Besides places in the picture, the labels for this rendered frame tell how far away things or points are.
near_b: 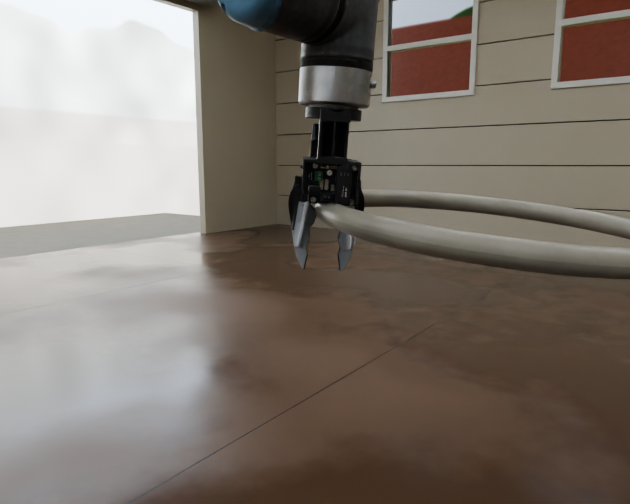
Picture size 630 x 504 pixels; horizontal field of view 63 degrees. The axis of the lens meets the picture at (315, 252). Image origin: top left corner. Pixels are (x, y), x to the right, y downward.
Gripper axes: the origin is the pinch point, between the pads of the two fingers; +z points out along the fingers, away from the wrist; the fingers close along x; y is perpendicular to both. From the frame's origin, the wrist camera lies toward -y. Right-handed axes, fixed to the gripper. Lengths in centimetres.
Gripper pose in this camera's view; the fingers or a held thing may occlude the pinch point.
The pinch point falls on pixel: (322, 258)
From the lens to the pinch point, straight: 72.0
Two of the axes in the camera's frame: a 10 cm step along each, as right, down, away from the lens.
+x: 10.0, 0.6, 0.4
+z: -0.7, 9.7, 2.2
